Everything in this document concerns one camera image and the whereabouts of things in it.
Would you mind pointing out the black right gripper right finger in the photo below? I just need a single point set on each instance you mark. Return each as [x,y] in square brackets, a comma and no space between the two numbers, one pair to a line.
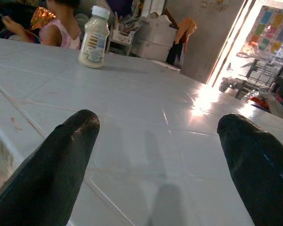
[259,169]

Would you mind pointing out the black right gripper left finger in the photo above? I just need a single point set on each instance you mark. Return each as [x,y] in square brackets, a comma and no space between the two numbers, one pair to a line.
[49,169]

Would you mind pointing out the pile of clothes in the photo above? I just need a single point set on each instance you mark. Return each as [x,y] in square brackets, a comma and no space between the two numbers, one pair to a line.
[278,99]

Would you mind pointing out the child in pink top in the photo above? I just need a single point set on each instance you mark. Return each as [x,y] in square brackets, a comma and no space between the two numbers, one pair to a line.
[59,33]

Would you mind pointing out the white milk bottle white cap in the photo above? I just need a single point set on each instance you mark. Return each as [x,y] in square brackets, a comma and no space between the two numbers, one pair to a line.
[94,40]

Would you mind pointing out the black hanging garment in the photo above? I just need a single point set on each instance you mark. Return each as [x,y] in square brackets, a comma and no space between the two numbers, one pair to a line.
[175,55]

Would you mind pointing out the colourful squares poster board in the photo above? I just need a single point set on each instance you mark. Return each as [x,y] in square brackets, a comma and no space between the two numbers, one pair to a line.
[271,28]

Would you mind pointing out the orange foil snack bag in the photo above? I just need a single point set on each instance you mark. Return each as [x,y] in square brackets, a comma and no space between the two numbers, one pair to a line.
[41,17]

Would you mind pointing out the white basket with papers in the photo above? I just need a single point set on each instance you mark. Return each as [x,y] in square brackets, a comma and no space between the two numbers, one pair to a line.
[122,35]

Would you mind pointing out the white plastic storage box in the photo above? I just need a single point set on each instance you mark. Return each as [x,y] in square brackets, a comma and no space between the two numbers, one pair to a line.
[151,49]
[158,31]

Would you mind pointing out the orange cloth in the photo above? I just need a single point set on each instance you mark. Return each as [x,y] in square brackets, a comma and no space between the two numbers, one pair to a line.
[185,28]

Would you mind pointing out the metal frame rack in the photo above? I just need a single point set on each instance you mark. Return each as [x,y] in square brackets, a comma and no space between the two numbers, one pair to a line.
[257,68]

